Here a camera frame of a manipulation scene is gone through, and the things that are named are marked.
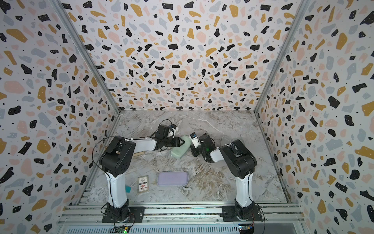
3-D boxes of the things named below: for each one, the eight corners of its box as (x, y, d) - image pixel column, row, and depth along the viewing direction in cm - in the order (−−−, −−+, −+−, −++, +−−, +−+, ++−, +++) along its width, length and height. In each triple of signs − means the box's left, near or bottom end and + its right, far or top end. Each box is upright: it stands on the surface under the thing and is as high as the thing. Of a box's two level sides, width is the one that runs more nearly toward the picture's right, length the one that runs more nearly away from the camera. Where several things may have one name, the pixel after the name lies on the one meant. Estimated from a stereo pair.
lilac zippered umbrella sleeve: (157, 186, 85) (156, 184, 81) (159, 173, 90) (158, 170, 86) (188, 186, 85) (188, 184, 82) (188, 173, 90) (188, 170, 86)
